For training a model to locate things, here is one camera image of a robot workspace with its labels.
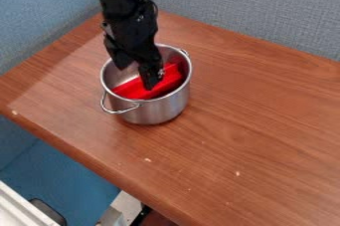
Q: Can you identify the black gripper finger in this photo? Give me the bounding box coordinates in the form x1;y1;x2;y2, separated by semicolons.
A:
104;36;135;70
139;57;164;91

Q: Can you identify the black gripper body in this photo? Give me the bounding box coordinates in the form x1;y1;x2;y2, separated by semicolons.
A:
103;2;160;63

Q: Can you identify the red rectangular block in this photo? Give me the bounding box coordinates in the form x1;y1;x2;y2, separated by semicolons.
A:
112;63;183;100

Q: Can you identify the stainless steel pot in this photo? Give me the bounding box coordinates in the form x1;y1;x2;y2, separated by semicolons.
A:
100;44;192;124

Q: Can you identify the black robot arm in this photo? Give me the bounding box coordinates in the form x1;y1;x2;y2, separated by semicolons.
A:
99;0;164;91

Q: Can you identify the white device with black part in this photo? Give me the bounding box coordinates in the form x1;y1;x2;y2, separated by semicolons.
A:
0;180;68;226

